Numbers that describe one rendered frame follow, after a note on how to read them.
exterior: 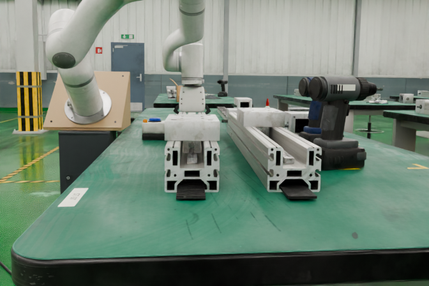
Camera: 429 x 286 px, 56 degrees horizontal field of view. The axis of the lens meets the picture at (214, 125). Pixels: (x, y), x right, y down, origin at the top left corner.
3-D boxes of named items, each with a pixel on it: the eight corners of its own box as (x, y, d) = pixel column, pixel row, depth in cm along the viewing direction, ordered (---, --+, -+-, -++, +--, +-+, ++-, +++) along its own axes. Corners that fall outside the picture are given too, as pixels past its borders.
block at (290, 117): (277, 136, 149) (278, 111, 148) (307, 136, 150) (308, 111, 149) (283, 140, 139) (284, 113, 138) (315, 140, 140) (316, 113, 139)
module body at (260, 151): (228, 134, 154) (228, 112, 153) (254, 134, 154) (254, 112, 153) (267, 191, 74) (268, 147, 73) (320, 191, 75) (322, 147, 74)
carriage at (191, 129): (168, 142, 96) (168, 113, 95) (214, 142, 96) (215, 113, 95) (164, 154, 80) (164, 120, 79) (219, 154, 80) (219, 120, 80)
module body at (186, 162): (179, 134, 153) (179, 112, 152) (205, 134, 153) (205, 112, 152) (164, 192, 73) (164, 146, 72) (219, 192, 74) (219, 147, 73)
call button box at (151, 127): (144, 136, 144) (144, 119, 143) (171, 136, 145) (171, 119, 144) (142, 140, 136) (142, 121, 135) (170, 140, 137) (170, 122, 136)
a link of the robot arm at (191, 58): (179, 77, 152) (203, 77, 152) (179, 42, 150) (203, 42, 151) (179, 77, 160) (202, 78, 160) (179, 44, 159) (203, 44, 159)
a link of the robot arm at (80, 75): (60, 89, 147) (40, 39, 128) (63, 53, 158) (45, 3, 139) (94, 85, 148) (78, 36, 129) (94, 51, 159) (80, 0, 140)
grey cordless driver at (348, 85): (302, 165, 99) (305, 76, 97) (367, 160, 106) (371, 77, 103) (320, 171, 92) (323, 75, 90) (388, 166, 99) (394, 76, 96)
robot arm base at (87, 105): (62, 126, 160) (48, 96, 145) (67, 90, 171) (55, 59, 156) (110, 123, 161) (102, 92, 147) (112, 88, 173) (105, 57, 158)
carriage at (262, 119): (236, 129, 121) (237, 107, 121) (272, 129, 122) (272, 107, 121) (243, 137, 106) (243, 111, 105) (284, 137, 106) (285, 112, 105)
